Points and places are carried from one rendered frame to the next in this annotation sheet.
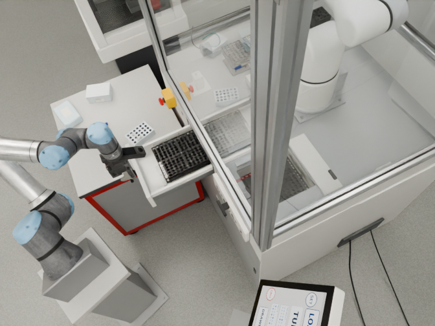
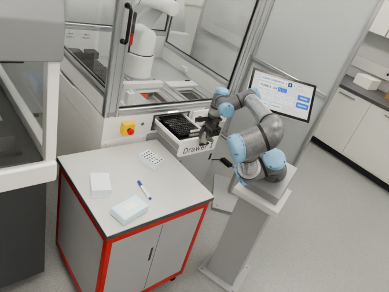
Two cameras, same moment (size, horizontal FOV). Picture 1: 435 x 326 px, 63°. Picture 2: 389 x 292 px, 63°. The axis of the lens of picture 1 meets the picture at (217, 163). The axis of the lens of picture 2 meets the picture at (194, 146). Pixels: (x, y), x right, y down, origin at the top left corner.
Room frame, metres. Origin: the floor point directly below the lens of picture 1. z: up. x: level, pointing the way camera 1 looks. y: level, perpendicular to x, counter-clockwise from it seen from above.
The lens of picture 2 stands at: (1.61, 1.72, 1.81)
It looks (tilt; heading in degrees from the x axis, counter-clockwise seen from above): 30 degrees down; 239
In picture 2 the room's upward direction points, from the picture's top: 17 degrees clockwise
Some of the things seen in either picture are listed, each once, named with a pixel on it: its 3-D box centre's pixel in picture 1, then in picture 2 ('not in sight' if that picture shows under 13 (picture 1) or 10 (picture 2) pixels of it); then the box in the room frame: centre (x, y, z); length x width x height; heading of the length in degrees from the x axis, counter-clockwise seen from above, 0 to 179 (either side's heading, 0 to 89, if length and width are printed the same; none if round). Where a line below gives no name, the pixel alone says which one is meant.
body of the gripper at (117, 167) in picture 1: (116, 160); (212, 124); (0.74, 0.39, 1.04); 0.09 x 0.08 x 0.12; 107
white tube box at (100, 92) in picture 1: (99, 92); (99, 185); (1.34, 0.56, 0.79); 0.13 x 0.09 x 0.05; 87
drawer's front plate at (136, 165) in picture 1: (140, 174); (198, 145); (0.75, 0.34, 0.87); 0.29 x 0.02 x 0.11; 17
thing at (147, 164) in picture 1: (184, 156); (178, 128); (0.81, 0.14, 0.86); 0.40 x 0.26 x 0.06; 107
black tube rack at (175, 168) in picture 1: (182, 156); (179, 128); (0.81, 0.15, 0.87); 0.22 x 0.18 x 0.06; 107
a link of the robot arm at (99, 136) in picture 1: (101, 138); (220, 98); (0.74, 0.38, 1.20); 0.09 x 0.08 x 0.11; 79
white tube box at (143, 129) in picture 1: (140, 134); (151, 159); (1.03, 0.35, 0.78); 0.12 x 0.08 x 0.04; 125
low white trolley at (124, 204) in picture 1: (137, 159); (126, 226); (1.14, 0.48, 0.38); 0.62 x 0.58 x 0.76; 17
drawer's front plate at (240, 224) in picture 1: (230, 206); (206, 116); (0.53, -0.02, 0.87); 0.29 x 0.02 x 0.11; 17
